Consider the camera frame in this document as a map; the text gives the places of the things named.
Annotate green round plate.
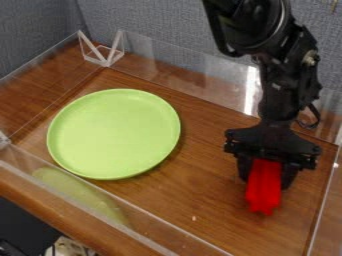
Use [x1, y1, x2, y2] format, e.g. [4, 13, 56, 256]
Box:
[47, 89, 180, 180]

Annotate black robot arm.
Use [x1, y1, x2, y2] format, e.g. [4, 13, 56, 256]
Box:
[202, 0, 322, 189]

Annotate clear acrylic corner bracket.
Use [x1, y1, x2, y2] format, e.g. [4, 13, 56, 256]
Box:
[77, 30, 125, 68]

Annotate black cable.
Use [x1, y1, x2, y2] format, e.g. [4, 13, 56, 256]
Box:
[295, 103, 323, 131]

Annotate red block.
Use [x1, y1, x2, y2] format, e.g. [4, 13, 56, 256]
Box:
[246, 159, 282, 215]

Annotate clear acrylic enclosure wall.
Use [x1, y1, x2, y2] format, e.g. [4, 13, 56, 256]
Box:
[0, 33, 342, 256]

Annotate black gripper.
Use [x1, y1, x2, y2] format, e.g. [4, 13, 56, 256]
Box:
[224, 121, 322, 190]

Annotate black box under table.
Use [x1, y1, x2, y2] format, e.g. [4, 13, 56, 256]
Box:
[0, 197, 61, 256]

